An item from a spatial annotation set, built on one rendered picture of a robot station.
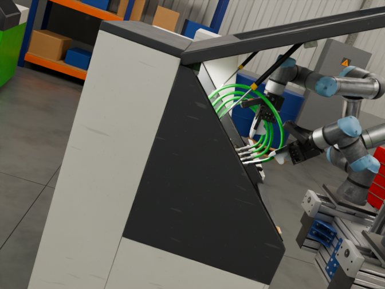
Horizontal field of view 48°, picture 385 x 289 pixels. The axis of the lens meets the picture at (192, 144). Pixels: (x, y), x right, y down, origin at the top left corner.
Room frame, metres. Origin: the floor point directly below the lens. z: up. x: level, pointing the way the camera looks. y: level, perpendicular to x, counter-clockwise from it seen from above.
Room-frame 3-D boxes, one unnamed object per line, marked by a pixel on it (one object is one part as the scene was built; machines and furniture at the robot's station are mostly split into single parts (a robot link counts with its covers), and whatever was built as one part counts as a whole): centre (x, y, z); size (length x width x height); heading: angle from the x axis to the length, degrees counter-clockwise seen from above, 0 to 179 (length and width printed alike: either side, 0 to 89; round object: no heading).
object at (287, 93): (6.81, -0.81, 0.51); 1.20 x 0.85 x 1.02; 96
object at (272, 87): (1.78, -0.24, 1.45); 0.08 x 0.08 x 0.05
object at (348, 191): (2.09, -0.84, 1.09); 0.15 x 0.15 x 0.10
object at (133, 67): (2.10, 0.31, 0.75); 1.40 x 0.28 x 1.50; 3
